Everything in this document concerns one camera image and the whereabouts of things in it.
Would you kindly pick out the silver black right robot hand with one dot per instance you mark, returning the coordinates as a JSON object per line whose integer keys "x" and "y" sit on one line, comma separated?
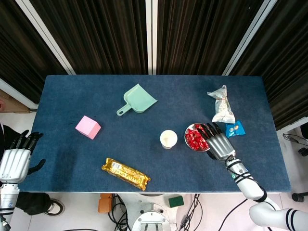
{"x": 220, "y": 145}

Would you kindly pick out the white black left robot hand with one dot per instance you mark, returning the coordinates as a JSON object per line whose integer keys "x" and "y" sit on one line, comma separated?
{"x": 13, "y": 163}

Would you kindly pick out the red candy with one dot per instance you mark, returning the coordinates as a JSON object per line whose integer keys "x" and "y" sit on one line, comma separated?
{"x": 195, "y": 144}
{"x": 189, "y": 132}
{"x": 188, "y": 139}
{"x": 199, "y": 127}
{"x": 204, "y": 145}
{"x": 195, "y": 133}

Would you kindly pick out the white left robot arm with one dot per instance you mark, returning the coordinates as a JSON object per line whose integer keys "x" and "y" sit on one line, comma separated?
{"x": 8, "y": 199}

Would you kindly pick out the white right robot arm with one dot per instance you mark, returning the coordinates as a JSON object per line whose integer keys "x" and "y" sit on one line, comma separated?
{"x": 251, "y": 188}

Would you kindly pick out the white grey robot base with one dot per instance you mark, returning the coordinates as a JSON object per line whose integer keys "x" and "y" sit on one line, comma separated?
{"x": 150, "y": 216}

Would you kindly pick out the bowl of red candies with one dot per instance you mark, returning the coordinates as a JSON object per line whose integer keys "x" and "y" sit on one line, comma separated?
{"x": 190, "y": 126}

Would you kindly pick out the white paper cup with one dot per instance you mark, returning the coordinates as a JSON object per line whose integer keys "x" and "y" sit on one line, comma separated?
{"x": 168, "y": 138}

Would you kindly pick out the blue snack packet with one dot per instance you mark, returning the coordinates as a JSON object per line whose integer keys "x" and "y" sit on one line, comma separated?
{"x": 234, "y": 130}

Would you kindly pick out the white crumpled snack bag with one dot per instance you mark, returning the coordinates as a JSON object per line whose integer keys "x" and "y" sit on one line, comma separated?
{"x": 222, "y": 106}

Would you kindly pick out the brown cardboard box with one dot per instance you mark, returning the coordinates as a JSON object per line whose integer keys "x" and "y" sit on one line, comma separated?
{"x": 14, "y": 106}

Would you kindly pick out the green block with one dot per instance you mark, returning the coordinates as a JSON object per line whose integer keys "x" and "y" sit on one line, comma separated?
{"x": 176, "y": 201}

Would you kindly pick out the pink foam cube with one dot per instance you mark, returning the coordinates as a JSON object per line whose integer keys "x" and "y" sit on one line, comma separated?
{"x": 87, "y": 126}

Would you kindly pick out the black chair castor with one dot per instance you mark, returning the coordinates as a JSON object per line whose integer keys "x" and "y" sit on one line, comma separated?
{"x": 303, "y": 152}
{"x": 299, "y": 197}

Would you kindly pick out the blue felt table cover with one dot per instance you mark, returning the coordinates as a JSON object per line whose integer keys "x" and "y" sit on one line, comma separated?
{"x": 134, "y": 144}

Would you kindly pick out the mint green plastic dustpan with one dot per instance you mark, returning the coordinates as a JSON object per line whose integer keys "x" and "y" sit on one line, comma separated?
{"x": 138, "y": 99}

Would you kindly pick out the gold foil biscuit package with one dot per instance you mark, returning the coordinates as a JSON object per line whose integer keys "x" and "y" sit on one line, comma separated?
{"x": 125, "y": 173}

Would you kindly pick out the orange box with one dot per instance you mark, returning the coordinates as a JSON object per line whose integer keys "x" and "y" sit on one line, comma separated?
{"x": 104, "y": 204}

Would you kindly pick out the dark pleated curtain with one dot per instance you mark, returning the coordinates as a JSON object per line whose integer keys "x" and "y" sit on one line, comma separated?
{"x": 19, "y": 48}
{"x": 204, "y": 36}
{"x": 288, "y": 60}
{"x": 96, "y": 36}

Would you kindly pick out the white frame rail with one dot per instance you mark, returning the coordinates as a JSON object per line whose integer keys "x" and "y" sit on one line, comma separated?
{"x": 16, "y": 93}
{"x": 292, "y": 124}

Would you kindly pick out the white frame post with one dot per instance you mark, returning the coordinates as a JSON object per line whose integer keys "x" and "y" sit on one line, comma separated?
{"x": 251, "y": 36}
{"x": 151, "y": 36}
{"x": 45, "y": 36}

